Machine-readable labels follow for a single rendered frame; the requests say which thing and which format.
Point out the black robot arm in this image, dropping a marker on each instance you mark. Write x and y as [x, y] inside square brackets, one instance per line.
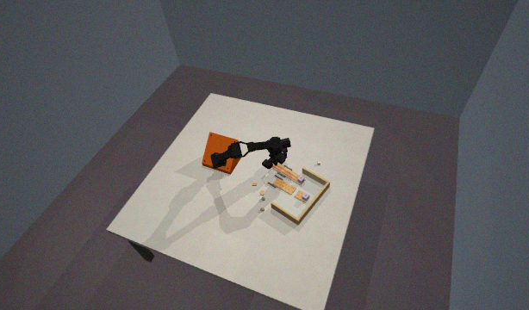
[274, 144]

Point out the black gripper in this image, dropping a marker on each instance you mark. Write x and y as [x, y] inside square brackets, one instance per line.
[268, 163]

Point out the tan strip with orange dots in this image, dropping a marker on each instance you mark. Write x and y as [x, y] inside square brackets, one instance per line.
[279, 183]

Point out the tan strip with red stripes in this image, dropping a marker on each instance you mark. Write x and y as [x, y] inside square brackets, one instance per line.
[283, 170]

